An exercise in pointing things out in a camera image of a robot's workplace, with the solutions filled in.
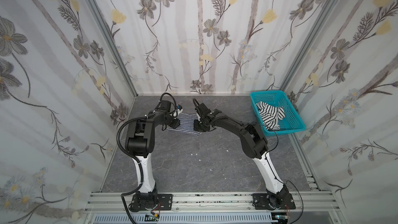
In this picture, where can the aluminium corner post left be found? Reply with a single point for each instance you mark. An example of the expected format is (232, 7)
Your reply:
(106, 34)

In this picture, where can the aluminium corner post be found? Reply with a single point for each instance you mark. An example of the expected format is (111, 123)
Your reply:
(106, 34)
(325, 12)

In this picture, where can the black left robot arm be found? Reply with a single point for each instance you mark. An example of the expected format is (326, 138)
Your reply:
(139, 144)

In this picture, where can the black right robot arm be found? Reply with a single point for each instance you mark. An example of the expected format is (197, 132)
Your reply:
(254, 145)

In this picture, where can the blue striped tank top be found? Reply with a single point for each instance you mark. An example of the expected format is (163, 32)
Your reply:
(186, 124)

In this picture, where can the black striped tank top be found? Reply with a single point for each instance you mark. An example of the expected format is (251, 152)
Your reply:
(271, 115)

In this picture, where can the teal plastic basket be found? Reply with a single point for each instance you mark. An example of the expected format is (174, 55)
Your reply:
(292, 123)

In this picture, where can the aluminium corner post right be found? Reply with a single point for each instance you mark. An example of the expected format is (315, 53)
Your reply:
(325, 12)

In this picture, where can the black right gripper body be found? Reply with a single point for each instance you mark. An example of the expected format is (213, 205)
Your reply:
(200, 124)

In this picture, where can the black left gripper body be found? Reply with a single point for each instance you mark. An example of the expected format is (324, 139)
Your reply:
(173, 123)

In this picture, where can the white vented cable duct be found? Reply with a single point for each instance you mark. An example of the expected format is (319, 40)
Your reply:
(205, 218)

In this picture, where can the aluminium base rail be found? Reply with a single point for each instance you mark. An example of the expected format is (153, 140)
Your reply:
(211, 202)

